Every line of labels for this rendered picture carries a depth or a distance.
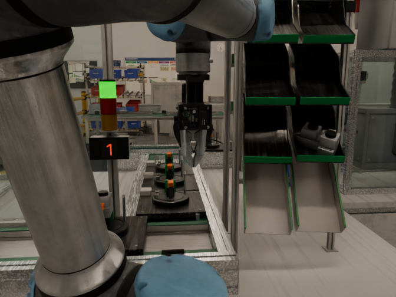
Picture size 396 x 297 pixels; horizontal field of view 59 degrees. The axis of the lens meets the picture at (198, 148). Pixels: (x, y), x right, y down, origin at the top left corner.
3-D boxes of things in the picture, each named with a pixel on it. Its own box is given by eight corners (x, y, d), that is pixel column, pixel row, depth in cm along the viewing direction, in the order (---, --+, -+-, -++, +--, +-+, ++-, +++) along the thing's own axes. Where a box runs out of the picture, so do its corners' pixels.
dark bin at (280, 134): (291, 164, 96) (294, 142, 92) (243, 163, 97) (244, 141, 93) (280, 112, 119) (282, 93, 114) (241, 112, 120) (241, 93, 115)
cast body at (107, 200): (109, 218, 100) (108, 194, 99) (94, 218, 100) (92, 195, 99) (114, 207, 109) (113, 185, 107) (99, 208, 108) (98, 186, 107)
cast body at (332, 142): (331, 161, 98) (336, 140, 94) (315, 156, 100) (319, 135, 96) (339, 145, 104) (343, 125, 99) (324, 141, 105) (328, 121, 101)
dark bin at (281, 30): (297, 43, 90) (302, 13, 86) (246, 43, 91) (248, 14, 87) (284, 13, 113) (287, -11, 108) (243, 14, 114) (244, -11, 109)
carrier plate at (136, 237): (143, 256, 94) (143, 248, 94) (50, 260, 92) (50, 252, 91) (147, 221, 117) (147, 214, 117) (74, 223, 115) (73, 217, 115)
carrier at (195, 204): (205, 217, 121) (206, 182, 118) (135, 220, 119) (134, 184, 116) (199, 194, 144) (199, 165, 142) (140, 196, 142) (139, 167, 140)
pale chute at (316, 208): (342, 233, 99) (346, 227, 96) (294, 231, 100) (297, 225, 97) (327, 151, 115) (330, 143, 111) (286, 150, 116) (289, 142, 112)
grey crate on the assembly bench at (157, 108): (160, 114, 637) (160, 104, 633) (138, 114, 635) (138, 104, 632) (161, 112, 667) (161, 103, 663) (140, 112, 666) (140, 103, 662)
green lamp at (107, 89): (115, 98, 106) (114, 81, 105) (98, 98, 106) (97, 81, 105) (117, 97, 111) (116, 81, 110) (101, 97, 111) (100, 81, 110)
